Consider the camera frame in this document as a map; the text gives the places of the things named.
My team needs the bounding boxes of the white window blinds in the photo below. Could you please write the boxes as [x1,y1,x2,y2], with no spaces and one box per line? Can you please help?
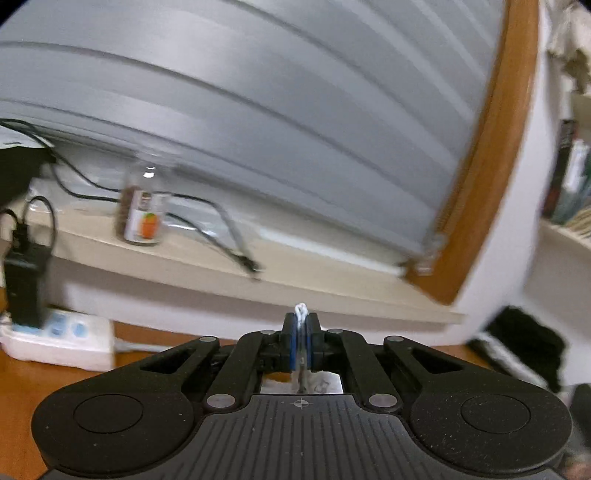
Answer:
[0,0,504,259]

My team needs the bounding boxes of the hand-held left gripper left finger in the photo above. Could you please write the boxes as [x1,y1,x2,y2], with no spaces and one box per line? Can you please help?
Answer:
[139,313,300,411]

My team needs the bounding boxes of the cream window sill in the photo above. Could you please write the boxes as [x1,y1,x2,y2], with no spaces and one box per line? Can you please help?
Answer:
[28,198,467,328]

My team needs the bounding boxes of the white power strip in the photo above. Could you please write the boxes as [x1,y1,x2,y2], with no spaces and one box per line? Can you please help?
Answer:
[0,308,116,372]

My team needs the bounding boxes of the black power adapter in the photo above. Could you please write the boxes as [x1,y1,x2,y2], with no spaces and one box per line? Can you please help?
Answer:
[2,244,51,328]

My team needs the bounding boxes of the white patterned folded garment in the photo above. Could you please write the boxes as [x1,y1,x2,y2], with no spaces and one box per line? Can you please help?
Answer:
[467,339,511,372]

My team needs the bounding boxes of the beige shelf ornament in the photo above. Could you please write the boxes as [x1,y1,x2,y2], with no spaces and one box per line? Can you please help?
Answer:
[547,0,591,95]

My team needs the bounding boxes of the black folded sweater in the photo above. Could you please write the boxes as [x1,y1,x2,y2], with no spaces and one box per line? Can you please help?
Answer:
[485,305,568,393]

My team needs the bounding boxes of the white patterned pants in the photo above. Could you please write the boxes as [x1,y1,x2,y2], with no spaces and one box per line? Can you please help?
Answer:
[261,302,345,395]

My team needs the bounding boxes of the cream wall shelf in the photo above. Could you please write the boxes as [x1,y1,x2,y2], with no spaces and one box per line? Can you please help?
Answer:
[538,220,591,252]

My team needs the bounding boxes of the wooden window frame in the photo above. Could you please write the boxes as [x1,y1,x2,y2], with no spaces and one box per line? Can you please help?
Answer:
[406,0,541,305]

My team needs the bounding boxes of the black looped cable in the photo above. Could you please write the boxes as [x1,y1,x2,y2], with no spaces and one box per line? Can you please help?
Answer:
[0,196,57,259]

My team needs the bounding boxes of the black charger cable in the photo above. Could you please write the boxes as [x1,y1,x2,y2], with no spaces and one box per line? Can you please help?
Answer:
[0,119,123,203]

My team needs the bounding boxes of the clear plastic blind cord weight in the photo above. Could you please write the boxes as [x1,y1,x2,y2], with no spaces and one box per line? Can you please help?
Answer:
[416,233,448,278]

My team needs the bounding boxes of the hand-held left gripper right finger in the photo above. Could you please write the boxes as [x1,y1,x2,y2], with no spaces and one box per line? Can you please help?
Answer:
[302,313,465,411]

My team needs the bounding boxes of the row of books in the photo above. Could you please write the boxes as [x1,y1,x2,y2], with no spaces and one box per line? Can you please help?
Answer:
[542,117,591,232]

